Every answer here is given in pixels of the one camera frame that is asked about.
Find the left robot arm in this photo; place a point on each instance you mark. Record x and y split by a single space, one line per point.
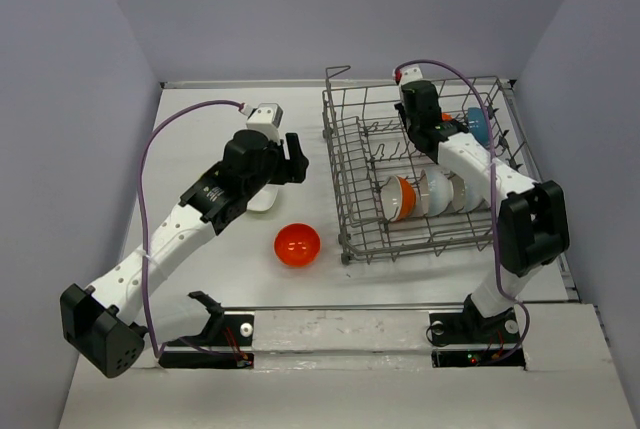
109 321

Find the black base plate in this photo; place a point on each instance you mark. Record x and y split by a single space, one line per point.
456 346
225 344

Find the yellow striped bowl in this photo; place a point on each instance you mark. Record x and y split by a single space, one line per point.
398 199

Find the blue bowl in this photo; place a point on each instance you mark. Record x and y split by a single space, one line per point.
478 126

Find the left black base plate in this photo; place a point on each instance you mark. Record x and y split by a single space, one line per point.
225 344

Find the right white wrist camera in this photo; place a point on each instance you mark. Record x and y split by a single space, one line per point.
408 74

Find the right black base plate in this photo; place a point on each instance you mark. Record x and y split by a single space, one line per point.
456 346

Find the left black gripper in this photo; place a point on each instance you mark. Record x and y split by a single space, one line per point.
292 170

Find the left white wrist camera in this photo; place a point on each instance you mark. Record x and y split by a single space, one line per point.
264 118

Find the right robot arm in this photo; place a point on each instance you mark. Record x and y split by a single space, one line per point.
529 221

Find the white square bowl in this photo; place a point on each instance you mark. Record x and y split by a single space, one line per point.
264 200

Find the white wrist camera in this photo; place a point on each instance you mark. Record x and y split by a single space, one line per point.
408 74
264 118

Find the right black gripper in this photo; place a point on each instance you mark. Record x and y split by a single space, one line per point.
402 109

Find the grey wire dish rack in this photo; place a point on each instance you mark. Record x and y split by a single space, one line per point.
367 143

